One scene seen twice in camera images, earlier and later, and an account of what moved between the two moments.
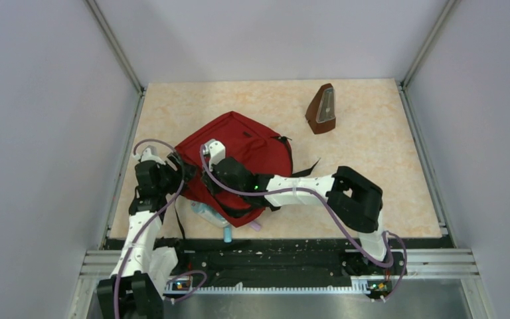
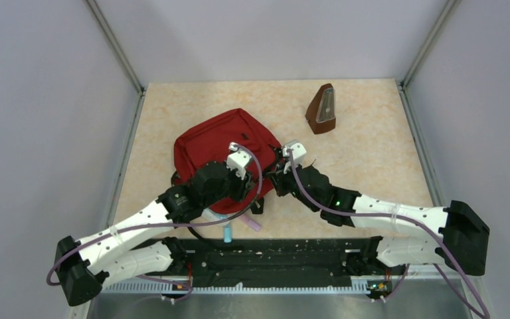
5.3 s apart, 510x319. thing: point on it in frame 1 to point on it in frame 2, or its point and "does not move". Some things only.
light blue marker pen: (228, 234) does not move
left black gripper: (189, 171) to (243, 186)
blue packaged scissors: (210, 214) does not move
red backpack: (266, 152) does not move
